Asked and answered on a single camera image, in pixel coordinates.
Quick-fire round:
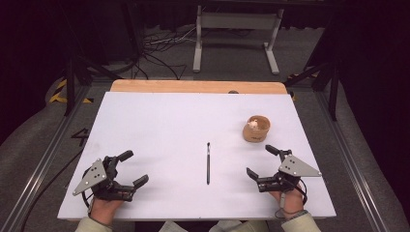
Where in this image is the wooden table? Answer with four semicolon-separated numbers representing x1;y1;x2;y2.
109;79;288;96

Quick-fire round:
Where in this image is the aluminium rail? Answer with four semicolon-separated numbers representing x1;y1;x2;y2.
0;84;93;232
313;91;393;232

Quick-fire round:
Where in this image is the white board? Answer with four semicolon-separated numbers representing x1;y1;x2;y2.
57;91;337;222

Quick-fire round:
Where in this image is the person's right hand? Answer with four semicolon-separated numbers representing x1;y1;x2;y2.
269;188;306;220

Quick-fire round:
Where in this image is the person's light clothing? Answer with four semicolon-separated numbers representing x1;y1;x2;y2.
159;219;269;232

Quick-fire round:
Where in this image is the white metal stand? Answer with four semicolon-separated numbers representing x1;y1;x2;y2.
192;5;285;76

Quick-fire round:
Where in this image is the bundle of floor cables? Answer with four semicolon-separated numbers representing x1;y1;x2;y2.
133;27;198;81

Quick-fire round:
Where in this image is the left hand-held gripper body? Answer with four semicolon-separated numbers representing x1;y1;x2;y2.
72;156;136;203

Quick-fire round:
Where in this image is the yellow black floor tape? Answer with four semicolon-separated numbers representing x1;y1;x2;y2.
48;78;95;104

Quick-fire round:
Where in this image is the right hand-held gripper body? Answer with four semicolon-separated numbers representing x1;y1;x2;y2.
256;149;323;193

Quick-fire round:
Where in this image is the round wooden cup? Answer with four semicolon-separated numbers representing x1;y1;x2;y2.
242;115;272;143

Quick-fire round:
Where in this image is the person's left hand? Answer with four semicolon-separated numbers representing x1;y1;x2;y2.
89;197;125;225

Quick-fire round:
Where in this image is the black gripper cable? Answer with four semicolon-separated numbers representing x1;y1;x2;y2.
19;148;85;232
274;182;308;220

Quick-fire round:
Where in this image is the black pen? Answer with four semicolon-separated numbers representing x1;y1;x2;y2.
206;142;211;186

